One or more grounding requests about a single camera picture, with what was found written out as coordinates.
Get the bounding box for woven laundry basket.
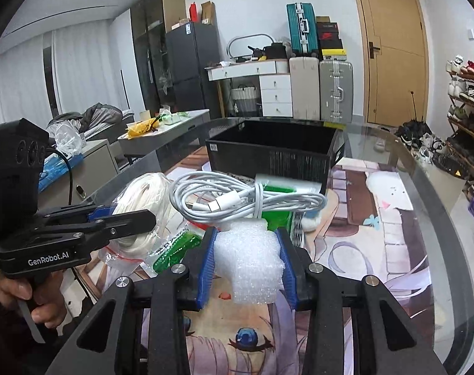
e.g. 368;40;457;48
230;86;260;117

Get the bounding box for green white medicine packet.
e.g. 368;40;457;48
255;173;328;246

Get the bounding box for wooden door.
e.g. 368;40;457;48
356;0;429;127

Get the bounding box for black refrigerator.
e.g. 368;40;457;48
166;22;222;119

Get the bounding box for grey coffee table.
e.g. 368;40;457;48
118;109;211;160

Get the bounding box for silver suitcase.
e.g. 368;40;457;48
319;60;353;124

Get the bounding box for anime desk mat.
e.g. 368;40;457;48
49;158;444;374

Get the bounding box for yellow bag on table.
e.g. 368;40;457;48
127;118;159;139

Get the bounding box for white cable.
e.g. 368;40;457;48
168;170;328;230

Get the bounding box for stacked shoe boxes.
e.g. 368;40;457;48
316;16;347;61

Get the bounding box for person's left hand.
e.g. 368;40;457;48
0;270;67;328

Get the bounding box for white foam block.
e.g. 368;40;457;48
214;217;284;305

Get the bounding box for wooden shoe rack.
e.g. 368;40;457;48
445;55;474;178

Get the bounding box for white rope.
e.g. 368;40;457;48
100;172;175;266

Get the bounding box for white drawer desk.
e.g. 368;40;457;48
206;58;293;118

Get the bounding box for teal suitcase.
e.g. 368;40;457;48
286;2;320;58

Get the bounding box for black storage box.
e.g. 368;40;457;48
206;118;344;193

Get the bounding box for beige suitcase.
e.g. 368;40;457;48
289;57;321;120

